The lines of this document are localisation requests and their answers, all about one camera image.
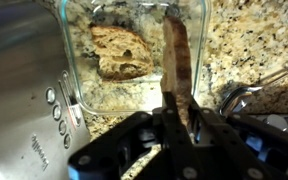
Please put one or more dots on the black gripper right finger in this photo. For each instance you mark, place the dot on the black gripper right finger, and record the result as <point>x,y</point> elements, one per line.
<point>217,133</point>

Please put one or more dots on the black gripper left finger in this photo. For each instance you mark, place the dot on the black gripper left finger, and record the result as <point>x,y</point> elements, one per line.
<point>174,140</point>

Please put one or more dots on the brown bread slice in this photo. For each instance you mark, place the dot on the brown bread slice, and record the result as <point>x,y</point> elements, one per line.
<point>177,60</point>

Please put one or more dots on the stainless steel two-slot toaster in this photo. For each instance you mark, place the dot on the stainless steel two-slot toaster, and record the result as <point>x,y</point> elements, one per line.
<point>17,83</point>

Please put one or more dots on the square clear glass bowl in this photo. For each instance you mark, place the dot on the square clear glass bowl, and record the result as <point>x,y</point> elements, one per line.
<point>134,96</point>

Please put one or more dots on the brown bread chunk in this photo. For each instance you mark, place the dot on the brown bread chunk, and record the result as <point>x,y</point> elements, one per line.
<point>120,56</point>

